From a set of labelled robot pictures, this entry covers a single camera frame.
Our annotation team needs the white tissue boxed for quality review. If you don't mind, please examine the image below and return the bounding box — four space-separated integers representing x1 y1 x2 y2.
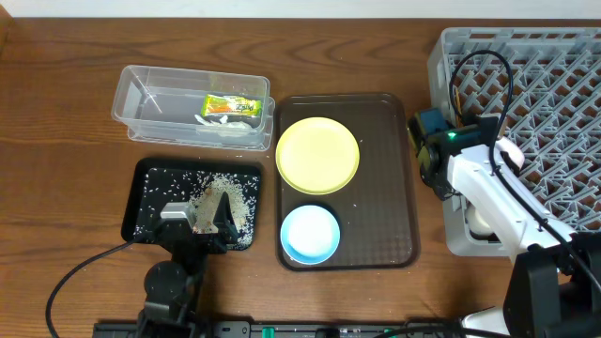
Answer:
194 115 252 130

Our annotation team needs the wooden chopstick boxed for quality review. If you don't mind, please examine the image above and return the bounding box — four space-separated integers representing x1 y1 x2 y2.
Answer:
454 86 464 126

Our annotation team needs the green snack wrapper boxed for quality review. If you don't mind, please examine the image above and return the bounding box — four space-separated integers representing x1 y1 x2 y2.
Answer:
201 94 263 117

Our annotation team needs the clear plastic waste bin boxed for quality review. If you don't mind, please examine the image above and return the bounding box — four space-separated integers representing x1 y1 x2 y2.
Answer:
112 65 275 151

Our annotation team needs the black plastic waste tray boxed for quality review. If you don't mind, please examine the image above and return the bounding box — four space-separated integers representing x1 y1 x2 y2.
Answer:
121 158 261 251

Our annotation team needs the right black cable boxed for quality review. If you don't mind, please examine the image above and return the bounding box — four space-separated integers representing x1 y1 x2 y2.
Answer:
448 49 601 301

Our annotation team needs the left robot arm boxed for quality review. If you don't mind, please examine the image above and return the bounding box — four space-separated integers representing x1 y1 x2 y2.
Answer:
134 192 239 338

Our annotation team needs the yellow round plate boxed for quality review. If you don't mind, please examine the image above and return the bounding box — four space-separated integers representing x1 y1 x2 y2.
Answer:
275 117 361 195

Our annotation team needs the black cable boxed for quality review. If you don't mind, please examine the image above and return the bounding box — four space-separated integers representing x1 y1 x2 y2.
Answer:
448 49 601 301
45 237 161 338

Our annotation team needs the grey plastic dishwasher rack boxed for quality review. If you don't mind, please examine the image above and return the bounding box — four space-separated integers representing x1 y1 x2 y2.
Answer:
427 27 600 234

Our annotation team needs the left black cable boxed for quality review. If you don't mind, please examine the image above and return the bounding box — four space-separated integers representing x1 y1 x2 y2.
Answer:
45 237 161 338

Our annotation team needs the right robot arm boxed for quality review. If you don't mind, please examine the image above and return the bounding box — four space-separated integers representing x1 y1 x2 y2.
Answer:
408 110 600 337

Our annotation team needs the light blue bowl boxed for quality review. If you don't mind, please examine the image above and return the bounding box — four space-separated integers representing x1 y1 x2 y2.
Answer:
280 205 341 266

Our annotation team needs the white cup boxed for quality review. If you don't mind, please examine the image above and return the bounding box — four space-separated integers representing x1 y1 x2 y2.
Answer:
465 205 494 238

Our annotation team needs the brown serving tray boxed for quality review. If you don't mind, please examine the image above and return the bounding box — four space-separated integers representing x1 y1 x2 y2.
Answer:
275 93 420 271

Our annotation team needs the pink bowl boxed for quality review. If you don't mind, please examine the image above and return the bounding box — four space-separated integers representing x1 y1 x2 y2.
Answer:
495 137 525 176

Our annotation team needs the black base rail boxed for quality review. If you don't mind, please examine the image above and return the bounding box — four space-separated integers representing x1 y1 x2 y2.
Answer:
92 321 459 338

